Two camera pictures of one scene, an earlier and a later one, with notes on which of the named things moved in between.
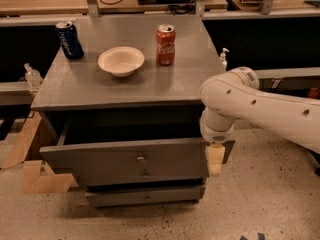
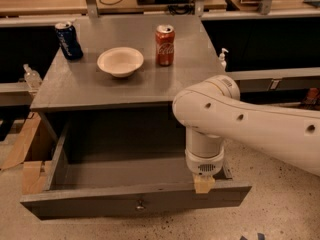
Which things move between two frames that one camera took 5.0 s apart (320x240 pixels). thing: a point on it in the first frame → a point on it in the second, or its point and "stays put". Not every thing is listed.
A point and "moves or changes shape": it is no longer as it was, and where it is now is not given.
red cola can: x=166 y=37 stays put
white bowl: x=121 y=61 stays put
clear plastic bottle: x=33 y=77 stays put
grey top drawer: x=130 y=144 moves or changes shape
